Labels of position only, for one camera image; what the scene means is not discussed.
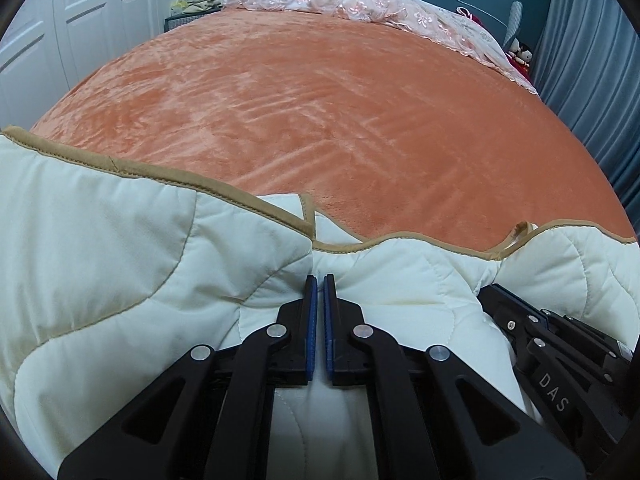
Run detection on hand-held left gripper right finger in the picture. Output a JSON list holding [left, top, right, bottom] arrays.
[[322, 274, 586, 480]]

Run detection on cream quilted jacket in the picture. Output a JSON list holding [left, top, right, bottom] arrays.
[[0, 125, 638, 480]]

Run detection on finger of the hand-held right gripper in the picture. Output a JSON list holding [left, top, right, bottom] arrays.
[[540, 311, 632, 386], [477, 284, 619, 454]]

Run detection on plush doll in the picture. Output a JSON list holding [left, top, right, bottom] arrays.
[[505, 37, 534, 67]]

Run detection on beige crumpled cloth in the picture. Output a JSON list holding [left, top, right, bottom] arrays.
[[170, 0, 224, 17]]

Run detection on white wardrobe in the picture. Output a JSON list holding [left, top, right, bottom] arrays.
[[0, 0, 194, 131]]

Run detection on blue-grey curtain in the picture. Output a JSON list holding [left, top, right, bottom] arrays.
[[530, 0, 640, 211]]

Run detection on pink floral quilt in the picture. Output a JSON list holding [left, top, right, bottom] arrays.
[[220, 0, 539, 94]]

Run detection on red cloth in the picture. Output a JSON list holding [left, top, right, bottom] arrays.
[[457, 6, 489, 32]]

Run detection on orange plush blanket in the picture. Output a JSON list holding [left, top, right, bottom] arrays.
[[27, 7, 638, 253]]

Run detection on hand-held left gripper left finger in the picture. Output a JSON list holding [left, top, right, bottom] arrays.
[[57, 275, 319, 480]]

